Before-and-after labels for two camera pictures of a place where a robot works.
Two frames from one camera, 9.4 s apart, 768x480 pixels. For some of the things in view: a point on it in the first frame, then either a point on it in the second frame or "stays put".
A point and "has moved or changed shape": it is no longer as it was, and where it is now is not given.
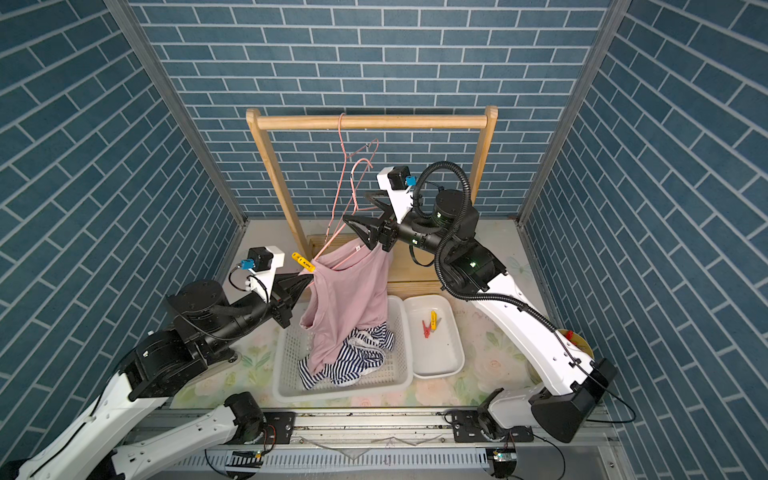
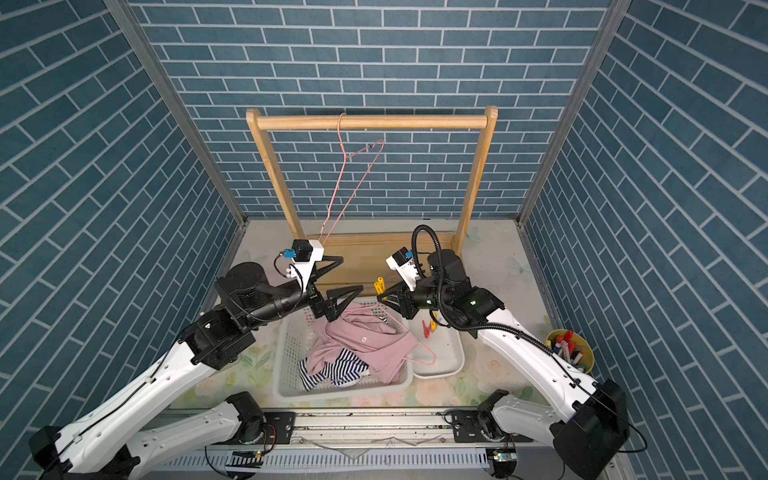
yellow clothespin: x=303 y=261 has moved or changed shape
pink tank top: x=346 y=290 has moved or changed shape
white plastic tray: x=436 y=345 stays put
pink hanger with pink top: x=356 y=210 → x=435 y=360
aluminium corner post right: x=615 y=13 stays put
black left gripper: x=280 y=294 → x=324 y=307
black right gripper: x=379 y=229 → x=405 y=296
